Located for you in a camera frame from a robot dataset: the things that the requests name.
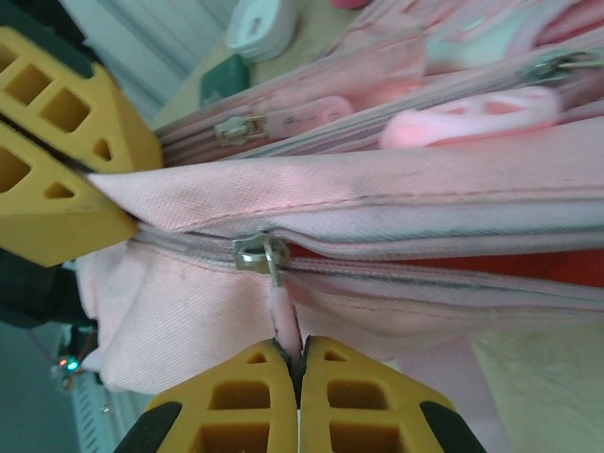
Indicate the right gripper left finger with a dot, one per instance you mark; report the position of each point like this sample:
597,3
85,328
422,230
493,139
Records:
236,406

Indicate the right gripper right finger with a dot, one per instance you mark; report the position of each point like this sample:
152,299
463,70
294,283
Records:
377,406

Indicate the pink plush doll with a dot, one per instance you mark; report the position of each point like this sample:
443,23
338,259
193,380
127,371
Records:
349,3

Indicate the small white plastic box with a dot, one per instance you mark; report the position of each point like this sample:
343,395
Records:
259,23

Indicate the green circuit board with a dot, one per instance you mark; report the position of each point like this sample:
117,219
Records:
224,80

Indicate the pink student backpack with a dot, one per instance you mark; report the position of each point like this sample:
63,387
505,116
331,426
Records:
377,198

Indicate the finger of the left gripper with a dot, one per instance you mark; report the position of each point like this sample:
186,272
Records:
71,222
122,132

